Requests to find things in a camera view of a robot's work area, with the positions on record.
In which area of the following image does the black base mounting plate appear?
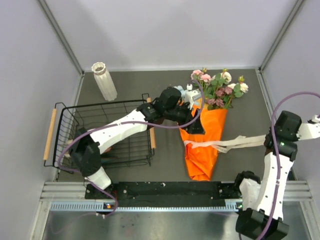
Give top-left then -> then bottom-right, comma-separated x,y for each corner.
84,181 -> 241,207

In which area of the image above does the cream printed ribbon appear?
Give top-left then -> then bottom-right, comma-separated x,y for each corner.
183,135 -> 265,154

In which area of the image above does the black wire dish rack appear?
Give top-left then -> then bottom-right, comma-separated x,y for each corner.
43,93 -> 156,170

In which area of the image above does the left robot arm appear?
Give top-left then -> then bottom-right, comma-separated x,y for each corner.
67,84 -> 205,199

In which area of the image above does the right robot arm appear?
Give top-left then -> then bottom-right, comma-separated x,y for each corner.
233,110 -> 302,240

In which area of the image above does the grey cable duct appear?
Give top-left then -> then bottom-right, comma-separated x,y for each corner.
50,199 -> 242,212

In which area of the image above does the orange paper flower bouquet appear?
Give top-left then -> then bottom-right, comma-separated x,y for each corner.
179,69 -> 249,181

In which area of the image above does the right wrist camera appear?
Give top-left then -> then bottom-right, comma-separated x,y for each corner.
296,115 -> 320,141

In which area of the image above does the white ribbed ceramic vase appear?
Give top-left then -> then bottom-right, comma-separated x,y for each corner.
91,62 -> 118,102

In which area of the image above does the pink rimmed plate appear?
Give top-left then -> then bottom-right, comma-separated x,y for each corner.
101,153 -> 119,159

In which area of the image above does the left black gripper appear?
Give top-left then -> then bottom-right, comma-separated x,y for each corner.
164,100 -> 205,135

